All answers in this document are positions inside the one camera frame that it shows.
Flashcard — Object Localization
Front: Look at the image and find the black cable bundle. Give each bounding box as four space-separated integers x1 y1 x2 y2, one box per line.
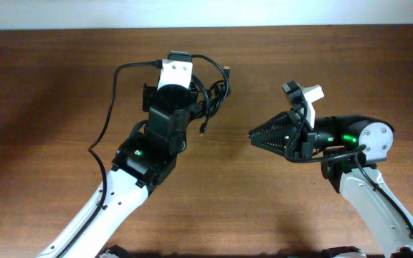
190 54 232 136

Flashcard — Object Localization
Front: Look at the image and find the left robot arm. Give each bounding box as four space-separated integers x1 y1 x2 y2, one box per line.
38 51 196 257

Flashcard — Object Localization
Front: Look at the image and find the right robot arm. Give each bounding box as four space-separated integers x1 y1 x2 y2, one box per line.
248 81 413 257

